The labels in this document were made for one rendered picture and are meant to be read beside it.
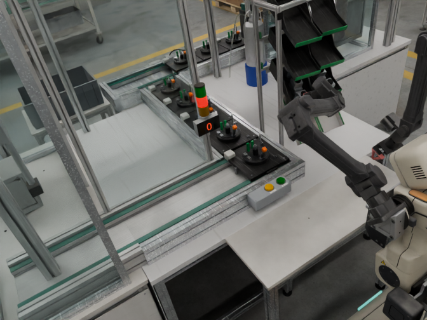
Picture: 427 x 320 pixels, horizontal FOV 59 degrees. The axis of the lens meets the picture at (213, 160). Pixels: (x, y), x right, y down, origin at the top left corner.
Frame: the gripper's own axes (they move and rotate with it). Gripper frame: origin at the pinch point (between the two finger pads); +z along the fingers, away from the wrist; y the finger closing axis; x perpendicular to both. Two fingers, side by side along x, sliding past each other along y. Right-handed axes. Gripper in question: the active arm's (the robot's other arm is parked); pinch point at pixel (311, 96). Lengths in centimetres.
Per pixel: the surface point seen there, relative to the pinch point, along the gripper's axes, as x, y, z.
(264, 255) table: 56, 46, -19
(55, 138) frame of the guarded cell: -18, 104, -40
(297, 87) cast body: -4.0, -0.3, 12.6
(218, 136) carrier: 13, 37, 41
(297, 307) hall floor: 127, 21, 31
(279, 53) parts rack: -22.4, 8.3, 6.1
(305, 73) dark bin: -10.1, -1.1, 3.5
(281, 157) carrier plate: 27.6, 15.4, 14.7
